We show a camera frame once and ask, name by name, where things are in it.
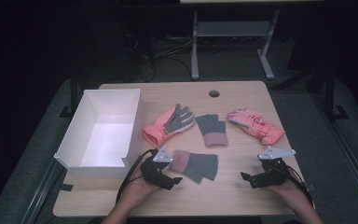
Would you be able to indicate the grey metal stand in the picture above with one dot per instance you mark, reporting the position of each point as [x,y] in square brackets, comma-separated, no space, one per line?
[233,29]

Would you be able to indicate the black stand leg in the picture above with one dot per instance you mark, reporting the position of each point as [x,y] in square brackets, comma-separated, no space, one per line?
[331,90]
[73,93]

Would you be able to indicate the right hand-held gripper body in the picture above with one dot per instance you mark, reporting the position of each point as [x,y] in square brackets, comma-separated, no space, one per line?
[272,174]

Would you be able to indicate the pink padded ski glove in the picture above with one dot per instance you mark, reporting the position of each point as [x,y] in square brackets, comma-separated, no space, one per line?
[258,124]

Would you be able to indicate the person's right hand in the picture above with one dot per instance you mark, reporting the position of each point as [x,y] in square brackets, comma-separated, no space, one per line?
[287,191]

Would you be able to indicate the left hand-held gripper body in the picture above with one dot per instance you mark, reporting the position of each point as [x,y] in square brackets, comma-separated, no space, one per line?
[155,174]

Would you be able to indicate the pink glove with grey palm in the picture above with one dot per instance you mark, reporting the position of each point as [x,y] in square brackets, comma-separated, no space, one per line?
[160,127]

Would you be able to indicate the person's left hand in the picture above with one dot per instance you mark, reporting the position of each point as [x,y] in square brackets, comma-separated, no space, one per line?
[138,188]

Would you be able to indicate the white storage box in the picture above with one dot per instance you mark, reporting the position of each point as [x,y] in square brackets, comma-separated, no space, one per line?
[105,146]

